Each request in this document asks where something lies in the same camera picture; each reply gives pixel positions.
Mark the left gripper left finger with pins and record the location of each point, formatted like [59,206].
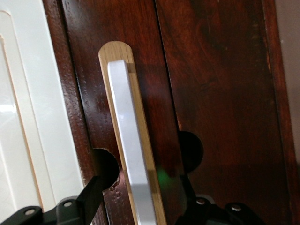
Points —
[90,201]

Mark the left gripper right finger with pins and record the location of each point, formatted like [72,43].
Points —
[199,211]

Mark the plain dark wooden drawer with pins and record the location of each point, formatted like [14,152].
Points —
[222,93]

